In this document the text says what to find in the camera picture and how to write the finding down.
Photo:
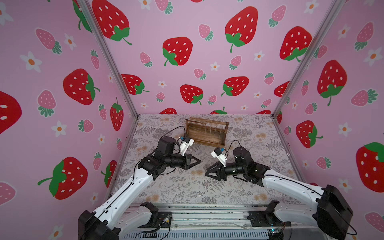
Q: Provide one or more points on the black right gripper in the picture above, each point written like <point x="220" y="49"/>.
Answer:
<point x="220" y="171"/>

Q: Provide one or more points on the aluminium corner post left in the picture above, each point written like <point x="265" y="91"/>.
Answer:
<point x="91" y="19"/>

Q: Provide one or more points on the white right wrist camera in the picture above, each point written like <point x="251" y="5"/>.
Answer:
<point x="219" y="154"/>

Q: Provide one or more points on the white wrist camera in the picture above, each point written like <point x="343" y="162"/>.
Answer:
<point x="185" y="144"/>
<point x="219" y="154"/>

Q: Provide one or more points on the aluminium corner post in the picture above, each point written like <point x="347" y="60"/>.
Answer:
<point x="322" y="31"/>
<point x="91" y="19"/>

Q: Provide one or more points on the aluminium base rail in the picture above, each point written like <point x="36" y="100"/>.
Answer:
<point x="221" y="222"/>

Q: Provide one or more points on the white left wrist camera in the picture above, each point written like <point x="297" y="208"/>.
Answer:
<point x="185" y="144"/>

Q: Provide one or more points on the aluminium corner post right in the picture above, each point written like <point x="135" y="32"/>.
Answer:
<point x="322" y="31"/>

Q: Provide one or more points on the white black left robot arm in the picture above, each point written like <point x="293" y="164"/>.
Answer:
<point x="109" y="221"/>

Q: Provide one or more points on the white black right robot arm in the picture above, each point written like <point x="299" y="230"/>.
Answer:
<point x="322" y="207"/>

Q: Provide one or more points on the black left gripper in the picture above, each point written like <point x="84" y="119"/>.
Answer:
<point x="186" y="165"/>

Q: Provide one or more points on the wooden jewelry display stand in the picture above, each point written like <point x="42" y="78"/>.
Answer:
<point x="207" y="132"/>

